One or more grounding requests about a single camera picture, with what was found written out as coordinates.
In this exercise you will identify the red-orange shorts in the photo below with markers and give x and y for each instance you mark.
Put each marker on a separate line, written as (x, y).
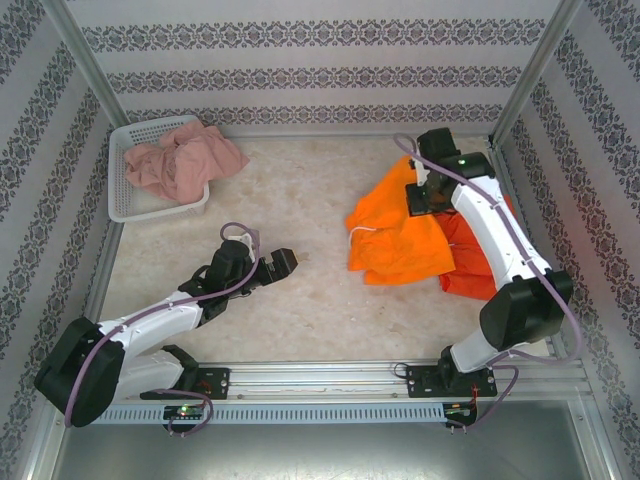
(465, 245)

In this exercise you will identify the orange shorts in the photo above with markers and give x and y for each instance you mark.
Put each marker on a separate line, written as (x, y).
(395, 240)

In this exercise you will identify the pink shorts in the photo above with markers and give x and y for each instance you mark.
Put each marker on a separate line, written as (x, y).
(195, 165)

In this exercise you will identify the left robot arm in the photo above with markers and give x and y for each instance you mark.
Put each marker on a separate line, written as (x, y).
(150, 320)

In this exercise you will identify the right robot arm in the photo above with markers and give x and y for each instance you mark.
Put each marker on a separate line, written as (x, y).
(500, 235)

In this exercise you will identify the white plastic basket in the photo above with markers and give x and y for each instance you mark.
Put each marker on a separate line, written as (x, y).
(150, 212)

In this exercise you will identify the grey metal tray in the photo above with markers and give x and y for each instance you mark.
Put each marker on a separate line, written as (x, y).
(320, 450)

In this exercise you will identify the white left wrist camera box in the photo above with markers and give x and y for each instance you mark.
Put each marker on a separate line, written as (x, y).
(245, 240)

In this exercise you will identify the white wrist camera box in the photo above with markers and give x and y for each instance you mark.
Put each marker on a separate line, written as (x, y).
(245, 240)
(422, 172)

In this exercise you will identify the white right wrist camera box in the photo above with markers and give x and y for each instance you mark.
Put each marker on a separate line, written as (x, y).
(422, 172)

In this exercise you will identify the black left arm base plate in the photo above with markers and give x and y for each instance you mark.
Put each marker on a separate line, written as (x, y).
(215, 382)

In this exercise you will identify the right aluminium frame post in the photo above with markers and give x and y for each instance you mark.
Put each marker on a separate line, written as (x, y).
(537, 65)

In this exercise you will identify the aluminium frame post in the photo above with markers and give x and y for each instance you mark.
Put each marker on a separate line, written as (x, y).
(86, 65)
(537, 65)

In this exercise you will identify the left aluminium side rail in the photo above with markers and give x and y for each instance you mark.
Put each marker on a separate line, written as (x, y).
(102, 270)

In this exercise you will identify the aluminium mounting rail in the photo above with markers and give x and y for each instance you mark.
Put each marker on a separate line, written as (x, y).
(310, 377)

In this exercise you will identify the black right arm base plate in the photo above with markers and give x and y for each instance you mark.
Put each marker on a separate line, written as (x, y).
(420, 382)

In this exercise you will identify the left aluminium frame post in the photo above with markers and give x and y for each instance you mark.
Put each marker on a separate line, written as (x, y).
(86, 65)

